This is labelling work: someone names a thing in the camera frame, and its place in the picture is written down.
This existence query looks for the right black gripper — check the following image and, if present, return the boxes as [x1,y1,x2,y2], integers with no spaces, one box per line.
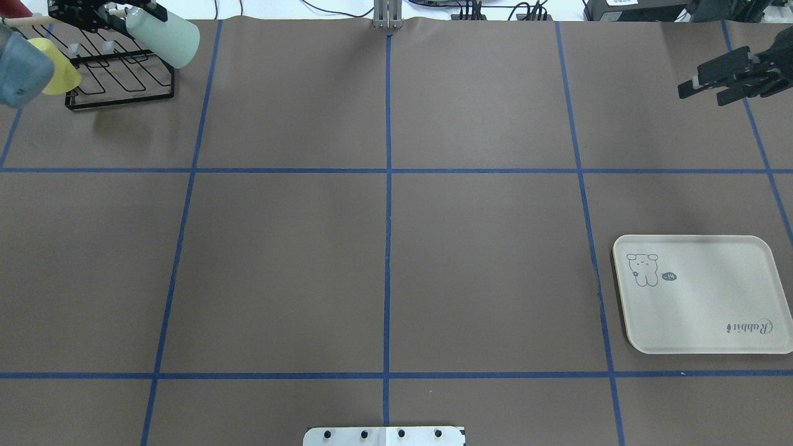
[677,43,784,105]

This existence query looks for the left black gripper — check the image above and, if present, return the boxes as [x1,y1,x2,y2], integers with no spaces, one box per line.
[48,1,168,33]

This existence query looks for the pale green plastic cup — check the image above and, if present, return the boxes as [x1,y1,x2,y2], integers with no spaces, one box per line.
[125,7,201,69]

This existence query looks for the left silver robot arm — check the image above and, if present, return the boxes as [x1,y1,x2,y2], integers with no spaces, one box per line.
[2,1,200,111]

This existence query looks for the yellow plastic cup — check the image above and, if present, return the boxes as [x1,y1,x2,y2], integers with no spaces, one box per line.
[28,37,82,95]

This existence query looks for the cream rabbit print tray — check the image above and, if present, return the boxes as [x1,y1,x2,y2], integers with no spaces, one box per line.
[612,235,791,355]

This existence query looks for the black office chair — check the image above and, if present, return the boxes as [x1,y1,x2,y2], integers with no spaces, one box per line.
[685,1,791,24]

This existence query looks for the black box with label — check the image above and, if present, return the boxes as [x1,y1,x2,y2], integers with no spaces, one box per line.
[582,1,689,22]

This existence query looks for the black wire cup rack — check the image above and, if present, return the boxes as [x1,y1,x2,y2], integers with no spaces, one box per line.
[2,16,177,111]

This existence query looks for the aluminium frame post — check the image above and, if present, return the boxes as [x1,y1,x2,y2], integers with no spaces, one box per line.
[372,0,404,29]

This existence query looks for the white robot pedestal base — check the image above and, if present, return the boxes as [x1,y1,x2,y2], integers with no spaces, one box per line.
[302,426,467,445]

